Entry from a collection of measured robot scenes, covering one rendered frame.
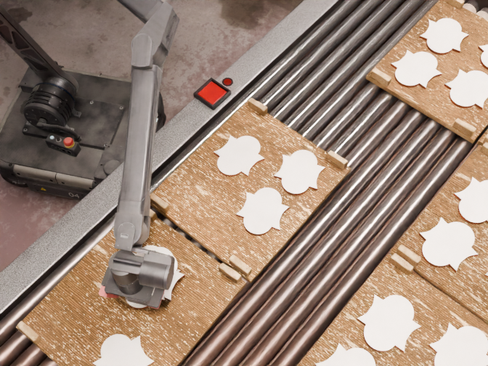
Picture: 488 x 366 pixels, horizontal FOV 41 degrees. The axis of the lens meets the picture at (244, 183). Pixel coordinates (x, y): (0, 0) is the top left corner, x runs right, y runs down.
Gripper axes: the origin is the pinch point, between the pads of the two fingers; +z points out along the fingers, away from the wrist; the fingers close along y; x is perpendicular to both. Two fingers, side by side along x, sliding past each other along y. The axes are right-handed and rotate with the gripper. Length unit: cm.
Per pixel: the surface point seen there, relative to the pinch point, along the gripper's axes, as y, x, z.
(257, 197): -20.2, -33.4, 2.6
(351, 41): -35, -93, 5
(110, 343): 3.4, 10.7, 3.0
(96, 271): 12.6, -5.3, 3.7
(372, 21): -40, -103, 5
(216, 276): -15.4, -10.9, 3.8
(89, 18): 97, -167, 94
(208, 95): 1, -63, 4
